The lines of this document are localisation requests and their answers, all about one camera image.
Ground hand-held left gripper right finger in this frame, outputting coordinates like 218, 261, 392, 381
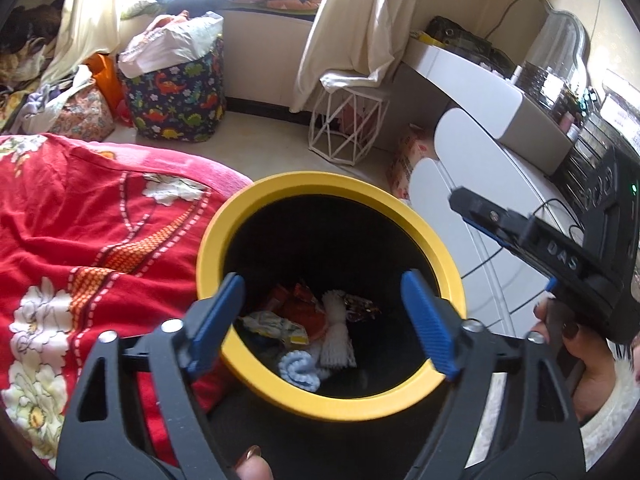
400, 269, 587, 480

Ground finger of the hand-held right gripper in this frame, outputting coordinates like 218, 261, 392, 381
447, 186, 538, 253

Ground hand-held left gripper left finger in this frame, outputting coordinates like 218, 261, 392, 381
55, 272, 248, 480

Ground yellow white snack packet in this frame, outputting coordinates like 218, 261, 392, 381
239, 310, 308, 348

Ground shiny foil candy wrapper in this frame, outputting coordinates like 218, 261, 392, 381
342, 294, 382, 322

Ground red snack packet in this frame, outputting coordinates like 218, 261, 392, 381
270, 281, 328, 341

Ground large white foam net bundle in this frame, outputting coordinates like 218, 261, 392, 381
320, 290, 357, 368

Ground black bin with yellow rim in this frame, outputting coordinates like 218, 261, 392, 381
196, 171, 468, 480

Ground person's right forearm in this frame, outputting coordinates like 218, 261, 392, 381
577, 340, 640, 466

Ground person's right hand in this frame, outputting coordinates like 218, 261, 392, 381
529, 297, 636, 423

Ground person's left hand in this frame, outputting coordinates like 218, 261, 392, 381
235, 444, 275, 480

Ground printed cardboard box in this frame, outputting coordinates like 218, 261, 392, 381
387, 125, 441, 201

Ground clear cosmetics organizer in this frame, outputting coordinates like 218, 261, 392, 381
510, 60, 640, 211

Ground white vanity desk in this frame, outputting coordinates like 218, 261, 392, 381
405, 37, 581, 176

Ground camouflage bag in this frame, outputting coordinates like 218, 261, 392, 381
422, 15, 516, 76

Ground arched vanity mirror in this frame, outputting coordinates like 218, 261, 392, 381
522, 0, 591, 106

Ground red floral blanket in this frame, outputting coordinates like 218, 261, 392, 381
0, 132, 256, 471

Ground cream curtain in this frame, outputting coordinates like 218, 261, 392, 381
291, 0, 436, 113
42, 0, 131, 86

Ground dinosaur print laundry basket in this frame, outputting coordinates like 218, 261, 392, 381
121, 35, 227, 144

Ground floral fabric bag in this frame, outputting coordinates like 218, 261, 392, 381
50, 85, 116, 141

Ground orange bag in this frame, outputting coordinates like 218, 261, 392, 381
82, 52, 126, 111

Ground white laundry bundle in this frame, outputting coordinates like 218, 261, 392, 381
117, 10, 224, 78

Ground white lavender clothes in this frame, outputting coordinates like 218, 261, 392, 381
20, 65, 96, 121

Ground brown floral blanket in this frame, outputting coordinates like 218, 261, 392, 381
0, 52, 46, 131

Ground white green pillow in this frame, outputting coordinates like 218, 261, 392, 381
120, 0, 162, 21

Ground pile of dark clothes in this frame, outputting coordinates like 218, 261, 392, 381
0, 5, 66, 56

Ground white wire stool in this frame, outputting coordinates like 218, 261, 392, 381
307, 72, 393, 165

